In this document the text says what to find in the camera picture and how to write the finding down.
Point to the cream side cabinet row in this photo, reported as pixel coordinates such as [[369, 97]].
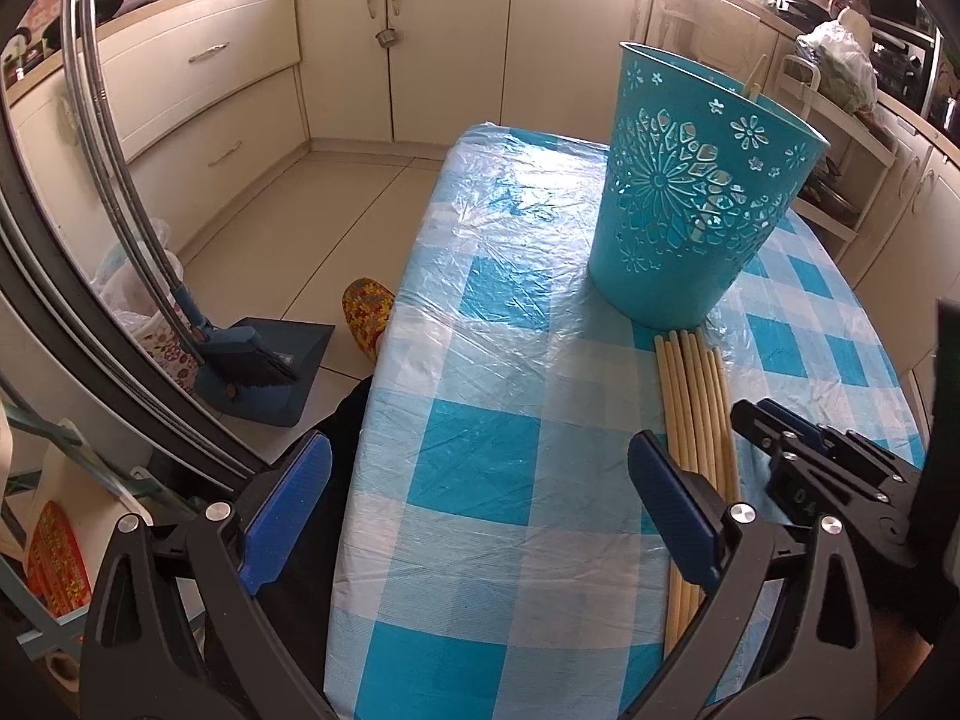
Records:
[[922, 225]]

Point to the turquoise perforated plastic basket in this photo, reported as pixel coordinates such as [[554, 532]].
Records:
[[675, 225]]

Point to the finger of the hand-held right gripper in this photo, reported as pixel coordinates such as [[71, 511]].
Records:
[[802, 491], [825, 444]]

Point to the cream drawer cabinet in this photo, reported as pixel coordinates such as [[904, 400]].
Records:
[[172, 112]]

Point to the white trolley shelf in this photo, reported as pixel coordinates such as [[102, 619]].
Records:
[[847, 165]]

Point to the black curved metal frame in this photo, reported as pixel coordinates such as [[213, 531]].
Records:
[[112, 345]]

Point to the person's leg in black trousers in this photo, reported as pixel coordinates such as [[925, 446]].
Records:
[[346, 457]]

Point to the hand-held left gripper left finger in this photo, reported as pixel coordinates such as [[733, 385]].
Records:
[[289, 510]]

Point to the black toaster oven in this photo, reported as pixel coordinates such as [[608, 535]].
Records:
[[904, 60]]

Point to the small hanging metal cup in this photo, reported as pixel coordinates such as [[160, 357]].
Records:
[[386, 38]]

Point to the clear bag of vegetables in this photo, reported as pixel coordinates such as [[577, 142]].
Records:
[[844, 60]]

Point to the red patterned board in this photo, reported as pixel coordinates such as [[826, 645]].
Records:
[[56, 562]]

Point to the floral slipper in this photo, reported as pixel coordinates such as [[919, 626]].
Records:
[[367, 311]]

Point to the blue white checked tablecloth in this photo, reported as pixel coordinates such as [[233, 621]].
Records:
[[525, 390]]

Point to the bundle of wooden chopsticks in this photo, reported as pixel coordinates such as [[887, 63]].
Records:
[[697, 405]]

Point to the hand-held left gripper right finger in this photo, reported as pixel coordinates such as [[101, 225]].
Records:
[[675, 510]]

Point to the slender wooden chopstick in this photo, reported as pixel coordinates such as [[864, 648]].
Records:
[[754, 75]]

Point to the blue dustpan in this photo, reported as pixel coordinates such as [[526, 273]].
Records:
[[304, 360]]

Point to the cream base cabinet row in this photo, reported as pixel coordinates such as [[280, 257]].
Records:
[[450, 45]]

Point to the white plastic bag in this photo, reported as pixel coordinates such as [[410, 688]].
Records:
[[142, 292]]

